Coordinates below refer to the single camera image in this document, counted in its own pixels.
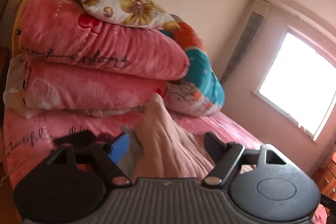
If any pink quilted garment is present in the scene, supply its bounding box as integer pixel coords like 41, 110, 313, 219
131, 92, 258, 180

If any light grey puffer jacket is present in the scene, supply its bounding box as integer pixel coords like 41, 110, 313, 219
117, 125, 143, 178

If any pink heart-print bed blanket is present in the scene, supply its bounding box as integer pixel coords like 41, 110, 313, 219
2, 107, 326, 224

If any teal cartoon-print quilt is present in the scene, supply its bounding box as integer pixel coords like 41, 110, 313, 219
166, 15, 225, 117

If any folded pink blanket stack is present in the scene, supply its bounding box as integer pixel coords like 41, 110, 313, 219
19, 0, 189, 110

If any brown wooden cabinet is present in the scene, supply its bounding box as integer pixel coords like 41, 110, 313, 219
313, 152, 336, 215

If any bright window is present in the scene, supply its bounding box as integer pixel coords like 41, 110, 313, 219
255, 26, 335, 141

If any grey checked curtain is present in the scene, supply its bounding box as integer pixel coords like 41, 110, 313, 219
220, 0, 271, 84

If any floral white pillow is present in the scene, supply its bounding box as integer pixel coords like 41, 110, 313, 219
78, 0, 180, 31

